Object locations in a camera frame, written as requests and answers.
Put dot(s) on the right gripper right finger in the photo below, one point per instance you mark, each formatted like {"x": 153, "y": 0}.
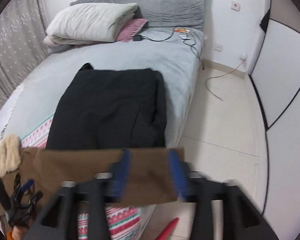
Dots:
{"x": 241, "y": 218}

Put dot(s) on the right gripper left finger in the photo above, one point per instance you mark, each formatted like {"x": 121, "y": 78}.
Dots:
{"x": 58, "y": 218}

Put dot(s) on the brown coat with fur collar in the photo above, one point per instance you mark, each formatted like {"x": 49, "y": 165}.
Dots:
{"x": 149, "y": 181}

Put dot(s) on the patterned striped blanket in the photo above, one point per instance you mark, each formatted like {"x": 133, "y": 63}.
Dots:
{"x": 124, "y": 223}

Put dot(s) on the red plastic basin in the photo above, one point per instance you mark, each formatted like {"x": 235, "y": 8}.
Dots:
{"x": 167, "y": 230}

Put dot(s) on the folded black garment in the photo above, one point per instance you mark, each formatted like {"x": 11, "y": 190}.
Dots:
{"x": 107, "y": 109}

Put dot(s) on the wardrobe with sliding doors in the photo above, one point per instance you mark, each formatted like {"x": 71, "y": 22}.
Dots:
{"x": 276, "y": 78}

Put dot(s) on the grey star curtain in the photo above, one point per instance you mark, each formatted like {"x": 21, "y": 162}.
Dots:
{"x": 22, "y": 30}

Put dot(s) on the grey bed sheet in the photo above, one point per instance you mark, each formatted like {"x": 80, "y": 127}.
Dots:
{"x": 36, "y": 98}

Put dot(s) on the folded white duvet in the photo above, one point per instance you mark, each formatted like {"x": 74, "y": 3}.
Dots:
{"x": 86, "y": 23}

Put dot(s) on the orange item on bed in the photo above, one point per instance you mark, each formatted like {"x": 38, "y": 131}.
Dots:
{"x": 182, "y": 31}

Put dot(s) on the pink pillow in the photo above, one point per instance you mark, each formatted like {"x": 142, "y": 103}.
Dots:
{"x": 130, "y": 29}

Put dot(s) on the black charger with cable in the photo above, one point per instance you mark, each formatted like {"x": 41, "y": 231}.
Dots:
{"x": 187, "y": 39}

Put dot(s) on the white wall socket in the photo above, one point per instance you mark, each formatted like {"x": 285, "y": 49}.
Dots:
{"x": 235, "y": 6}

